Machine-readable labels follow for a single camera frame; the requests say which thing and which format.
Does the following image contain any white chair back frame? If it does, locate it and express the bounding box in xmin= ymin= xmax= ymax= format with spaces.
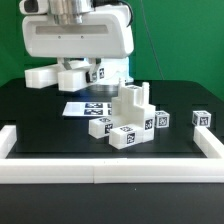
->
xmin=25 ymin=60 xmax=105 ymax=92

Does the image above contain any white marker sheet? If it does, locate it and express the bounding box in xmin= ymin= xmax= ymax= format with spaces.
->
xmin=62 ymin=102 xmax=112 ymax=117

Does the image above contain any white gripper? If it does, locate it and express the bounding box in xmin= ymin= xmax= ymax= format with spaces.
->
xmin=22 ymin=11 xmax=134 ymax=82

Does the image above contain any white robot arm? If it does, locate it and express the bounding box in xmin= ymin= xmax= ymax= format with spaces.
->
xmin=19 ymin=0 xmax=134 ymax=83

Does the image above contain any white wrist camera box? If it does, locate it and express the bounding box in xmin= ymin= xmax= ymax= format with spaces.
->
xmin=19 ymin=0 xmax=49 ymax=15

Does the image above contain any white U-shaped fence frame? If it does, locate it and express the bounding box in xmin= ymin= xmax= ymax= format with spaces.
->
xmin=0 ymin=125 xmax=224 ymax=184

